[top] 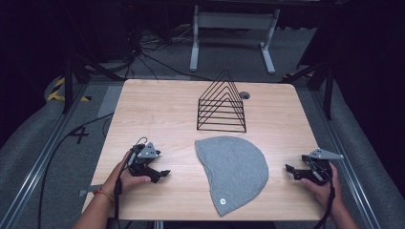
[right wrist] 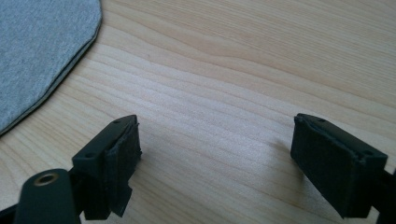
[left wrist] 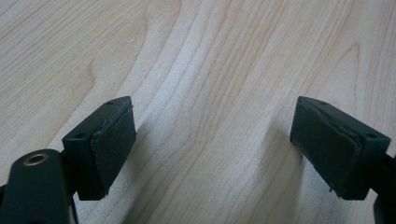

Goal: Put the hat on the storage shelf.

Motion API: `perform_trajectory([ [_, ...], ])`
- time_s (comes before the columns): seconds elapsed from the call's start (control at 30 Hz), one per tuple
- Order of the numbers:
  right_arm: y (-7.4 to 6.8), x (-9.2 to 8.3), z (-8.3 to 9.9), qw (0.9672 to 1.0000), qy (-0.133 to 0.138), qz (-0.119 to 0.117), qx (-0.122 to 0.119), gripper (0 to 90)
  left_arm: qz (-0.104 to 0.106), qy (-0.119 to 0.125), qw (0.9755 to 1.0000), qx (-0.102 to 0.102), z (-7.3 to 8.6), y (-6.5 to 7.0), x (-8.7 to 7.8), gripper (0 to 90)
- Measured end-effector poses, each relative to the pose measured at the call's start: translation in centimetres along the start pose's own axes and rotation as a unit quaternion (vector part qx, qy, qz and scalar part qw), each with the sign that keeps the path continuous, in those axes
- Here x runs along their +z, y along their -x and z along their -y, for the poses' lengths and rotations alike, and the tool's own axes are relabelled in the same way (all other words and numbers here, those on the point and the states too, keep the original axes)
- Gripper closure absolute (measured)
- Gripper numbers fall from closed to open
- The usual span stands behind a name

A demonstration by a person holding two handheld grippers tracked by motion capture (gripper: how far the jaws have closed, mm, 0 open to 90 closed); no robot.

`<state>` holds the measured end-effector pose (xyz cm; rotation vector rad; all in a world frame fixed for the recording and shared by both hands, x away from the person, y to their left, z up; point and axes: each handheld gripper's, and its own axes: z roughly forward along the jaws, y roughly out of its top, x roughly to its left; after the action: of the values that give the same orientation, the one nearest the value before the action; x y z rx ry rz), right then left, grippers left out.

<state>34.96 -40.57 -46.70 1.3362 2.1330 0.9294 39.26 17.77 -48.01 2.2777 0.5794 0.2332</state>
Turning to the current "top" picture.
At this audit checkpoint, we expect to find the person's left hand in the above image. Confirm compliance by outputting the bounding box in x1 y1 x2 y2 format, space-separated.
100 150 153 198

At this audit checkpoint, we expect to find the white metal desk frame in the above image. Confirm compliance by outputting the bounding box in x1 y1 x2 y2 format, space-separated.
189 4 282 75

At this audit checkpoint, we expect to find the person's right hand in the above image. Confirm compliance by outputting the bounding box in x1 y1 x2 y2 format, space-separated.
300 161 346 212

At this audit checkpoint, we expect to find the grey knit beanie hat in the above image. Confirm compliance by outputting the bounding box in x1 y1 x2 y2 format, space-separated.
194 135 269 218

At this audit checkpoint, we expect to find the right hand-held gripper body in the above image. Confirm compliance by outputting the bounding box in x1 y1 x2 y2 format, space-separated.
300 147 345 187

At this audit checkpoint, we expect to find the yellow black floor tape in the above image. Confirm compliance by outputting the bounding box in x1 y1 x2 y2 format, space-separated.
46 76 93 103

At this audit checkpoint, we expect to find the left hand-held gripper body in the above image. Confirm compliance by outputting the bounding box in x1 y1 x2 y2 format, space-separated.
128 141 162 177

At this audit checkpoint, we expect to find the bundle of black floor cables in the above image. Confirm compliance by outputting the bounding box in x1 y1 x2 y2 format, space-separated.
125 23 213 81

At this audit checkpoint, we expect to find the orange wrist bracelet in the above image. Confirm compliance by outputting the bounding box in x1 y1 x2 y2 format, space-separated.
94 187 115 205

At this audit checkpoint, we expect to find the hand-held gripper black cable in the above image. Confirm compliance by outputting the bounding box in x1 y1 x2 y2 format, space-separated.
310 158 336 229
113 135 149 229

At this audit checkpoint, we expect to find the grey tape strip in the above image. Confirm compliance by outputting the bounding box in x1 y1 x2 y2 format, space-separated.
77 183 103 198

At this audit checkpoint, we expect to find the black floor cable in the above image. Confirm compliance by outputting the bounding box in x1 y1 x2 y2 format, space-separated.
36 112 115 229

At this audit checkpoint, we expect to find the left hand-held gripper black cable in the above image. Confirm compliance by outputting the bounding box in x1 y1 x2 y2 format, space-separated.
113 135 149 229

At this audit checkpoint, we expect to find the aluminium floor rail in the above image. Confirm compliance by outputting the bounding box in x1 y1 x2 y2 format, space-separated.
0 81 89 229
309 89 383 229

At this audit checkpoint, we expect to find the black metal stand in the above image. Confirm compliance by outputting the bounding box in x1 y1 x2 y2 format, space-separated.
279 60 334 121
61 52 126 115

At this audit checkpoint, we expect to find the black wire rack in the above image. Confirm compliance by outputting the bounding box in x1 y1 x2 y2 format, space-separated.
196 69 248 134

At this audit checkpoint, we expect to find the right hand-held gripper black cable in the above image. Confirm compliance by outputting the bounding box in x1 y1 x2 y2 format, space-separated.
310 158 336 229

